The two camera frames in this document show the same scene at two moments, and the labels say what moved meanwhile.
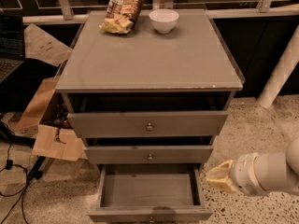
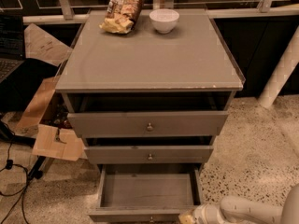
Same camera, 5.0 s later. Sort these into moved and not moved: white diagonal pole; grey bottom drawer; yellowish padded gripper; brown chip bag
Moved: yellowish padded gripper
Not moved: brown chip bag; grey bottom drawer; white diagonal pole
